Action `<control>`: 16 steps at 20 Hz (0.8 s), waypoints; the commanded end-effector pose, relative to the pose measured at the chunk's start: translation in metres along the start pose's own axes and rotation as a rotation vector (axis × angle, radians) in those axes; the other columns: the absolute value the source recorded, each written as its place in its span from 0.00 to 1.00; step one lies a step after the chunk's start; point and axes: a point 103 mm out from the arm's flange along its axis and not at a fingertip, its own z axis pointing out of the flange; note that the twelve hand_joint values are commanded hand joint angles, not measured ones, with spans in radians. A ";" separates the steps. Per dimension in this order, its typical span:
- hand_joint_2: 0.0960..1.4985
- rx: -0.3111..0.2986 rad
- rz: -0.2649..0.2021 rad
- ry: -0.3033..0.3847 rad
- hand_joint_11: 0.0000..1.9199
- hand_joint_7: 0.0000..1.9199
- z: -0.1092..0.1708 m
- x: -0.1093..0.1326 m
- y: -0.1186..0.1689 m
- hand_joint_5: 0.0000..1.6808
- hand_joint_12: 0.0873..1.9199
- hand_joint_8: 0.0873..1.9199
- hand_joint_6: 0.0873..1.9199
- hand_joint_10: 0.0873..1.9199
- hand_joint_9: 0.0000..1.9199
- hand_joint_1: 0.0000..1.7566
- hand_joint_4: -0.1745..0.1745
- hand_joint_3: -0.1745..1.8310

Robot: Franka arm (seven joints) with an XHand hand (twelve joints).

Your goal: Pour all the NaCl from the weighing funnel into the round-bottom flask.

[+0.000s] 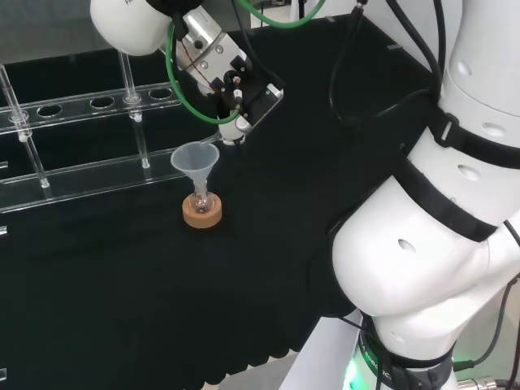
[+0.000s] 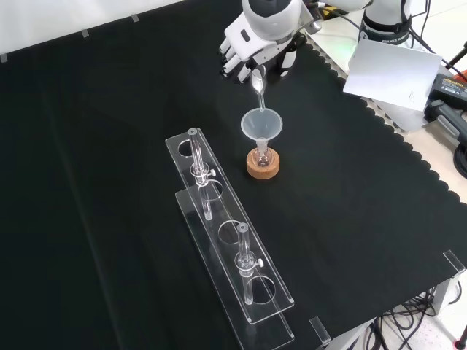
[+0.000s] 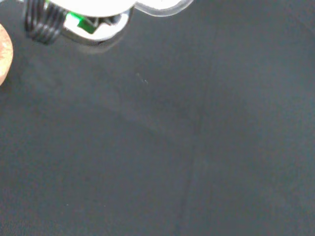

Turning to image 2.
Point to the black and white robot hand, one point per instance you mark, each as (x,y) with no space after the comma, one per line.
(262,22)

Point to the clear glass weighing funnel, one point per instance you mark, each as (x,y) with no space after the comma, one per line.
(258,84)

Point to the clear plastic funnel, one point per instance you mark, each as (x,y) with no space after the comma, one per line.
(261,125)

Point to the small glass round-bottom flask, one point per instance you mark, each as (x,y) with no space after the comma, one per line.
(262,157)

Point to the clear acrylic funnel stand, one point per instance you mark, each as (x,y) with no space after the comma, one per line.
(233,237)

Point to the grey tape piece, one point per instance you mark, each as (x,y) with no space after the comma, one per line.
(134,18)
(3,58)
(85,33)

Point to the pale board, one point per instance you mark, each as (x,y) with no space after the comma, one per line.
(390,73)

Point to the black tripod leg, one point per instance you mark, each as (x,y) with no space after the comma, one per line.
(456,58)

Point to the black power unit yellow label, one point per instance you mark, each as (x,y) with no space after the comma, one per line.
(450,89)

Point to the black bench cloth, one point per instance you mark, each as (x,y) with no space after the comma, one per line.
(91,182)

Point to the clear plastic cloth clip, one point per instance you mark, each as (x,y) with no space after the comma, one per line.
(320,331)
(454,261)

